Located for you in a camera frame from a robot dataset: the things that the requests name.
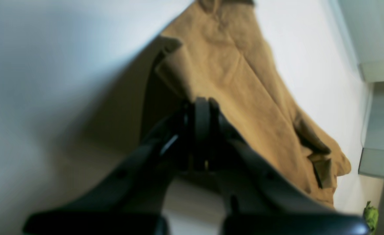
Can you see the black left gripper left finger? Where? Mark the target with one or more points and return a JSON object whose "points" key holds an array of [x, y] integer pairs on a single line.
{"points": [[129, 200]]}

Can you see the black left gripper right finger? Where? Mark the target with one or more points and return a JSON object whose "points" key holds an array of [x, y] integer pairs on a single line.
{"points": [[258, 199]]}

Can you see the brown t-shirt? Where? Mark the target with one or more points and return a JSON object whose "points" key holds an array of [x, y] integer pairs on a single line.
{"points": [[215, 49]]}

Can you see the green object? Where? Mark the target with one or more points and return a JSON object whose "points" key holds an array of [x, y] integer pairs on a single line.
{"points": [[371, 214]]}

